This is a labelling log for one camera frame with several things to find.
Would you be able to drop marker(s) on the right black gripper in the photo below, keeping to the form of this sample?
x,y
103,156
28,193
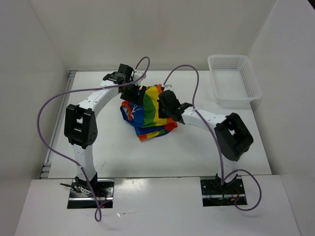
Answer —
x,y
161,114

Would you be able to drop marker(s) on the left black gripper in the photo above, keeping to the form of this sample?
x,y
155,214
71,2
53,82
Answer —
x,y
135,97

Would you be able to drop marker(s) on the rainbow striped shorts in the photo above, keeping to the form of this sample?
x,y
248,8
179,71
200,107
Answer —
x,y
145,118

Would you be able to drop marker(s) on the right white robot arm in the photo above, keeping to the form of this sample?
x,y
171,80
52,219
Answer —
x,y
229,132

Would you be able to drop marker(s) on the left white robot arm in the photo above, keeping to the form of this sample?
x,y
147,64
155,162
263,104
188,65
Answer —
x,y
80,125

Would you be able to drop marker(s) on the white plastic basket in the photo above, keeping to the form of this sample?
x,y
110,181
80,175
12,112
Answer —
x,y
233,79

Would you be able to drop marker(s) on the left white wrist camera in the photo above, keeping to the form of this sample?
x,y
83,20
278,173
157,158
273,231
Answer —
x,y
139,74

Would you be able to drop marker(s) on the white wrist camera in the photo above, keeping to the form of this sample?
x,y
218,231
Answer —
x,y
166,86
139,74

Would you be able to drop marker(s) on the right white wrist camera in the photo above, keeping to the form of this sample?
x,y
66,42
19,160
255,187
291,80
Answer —
x,y
166,86

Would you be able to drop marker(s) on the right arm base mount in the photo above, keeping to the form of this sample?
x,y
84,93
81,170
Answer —
x,y
214,195

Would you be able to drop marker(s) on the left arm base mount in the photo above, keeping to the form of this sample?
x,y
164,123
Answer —
x,y
81,198

